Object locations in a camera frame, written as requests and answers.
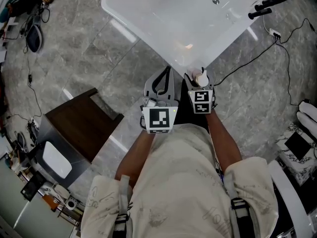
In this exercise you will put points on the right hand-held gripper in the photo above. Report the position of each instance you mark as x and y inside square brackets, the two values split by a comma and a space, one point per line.
[201, 101]

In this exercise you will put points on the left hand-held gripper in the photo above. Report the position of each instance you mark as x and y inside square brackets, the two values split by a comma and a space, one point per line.
[159, 119]

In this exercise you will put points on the pink bottle with white pump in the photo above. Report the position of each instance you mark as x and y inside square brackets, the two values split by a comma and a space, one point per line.
[201, 79]

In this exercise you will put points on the white bathtub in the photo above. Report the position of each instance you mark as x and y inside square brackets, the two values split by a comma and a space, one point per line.
[161, 14]

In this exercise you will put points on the person's left forearm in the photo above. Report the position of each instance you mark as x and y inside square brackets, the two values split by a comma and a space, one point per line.
[138, 155]

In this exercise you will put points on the person's right forearm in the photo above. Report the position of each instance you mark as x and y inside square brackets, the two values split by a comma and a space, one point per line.
[223, 142]

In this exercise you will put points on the black trousers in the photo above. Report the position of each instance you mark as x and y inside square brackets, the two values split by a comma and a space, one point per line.
[184, 113]

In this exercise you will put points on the dark wooden vanity cabinet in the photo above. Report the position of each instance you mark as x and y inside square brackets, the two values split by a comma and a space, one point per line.
[81, 125]

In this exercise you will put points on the beige printed t-shirt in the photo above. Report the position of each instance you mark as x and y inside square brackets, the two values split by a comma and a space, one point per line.
[183, 177]

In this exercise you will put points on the white power strip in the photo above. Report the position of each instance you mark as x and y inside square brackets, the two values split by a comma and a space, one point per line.
[275, 33]

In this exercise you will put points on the marble pattern box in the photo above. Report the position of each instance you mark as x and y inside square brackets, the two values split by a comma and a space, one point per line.
[289, 163]

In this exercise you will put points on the white sink basin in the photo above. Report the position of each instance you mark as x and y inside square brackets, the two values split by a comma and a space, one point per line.
[57, 160]

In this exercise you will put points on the dark grey oval case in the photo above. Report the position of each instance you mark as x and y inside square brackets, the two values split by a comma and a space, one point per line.
[34, 38]

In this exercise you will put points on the small white round appliance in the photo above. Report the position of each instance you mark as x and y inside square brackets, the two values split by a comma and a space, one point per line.
[71, 204]

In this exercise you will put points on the orange box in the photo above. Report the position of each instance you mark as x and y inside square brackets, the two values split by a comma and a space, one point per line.
[50, 201]

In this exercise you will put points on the black flat screen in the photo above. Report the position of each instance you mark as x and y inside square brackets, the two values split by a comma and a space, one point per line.
[33, 186]

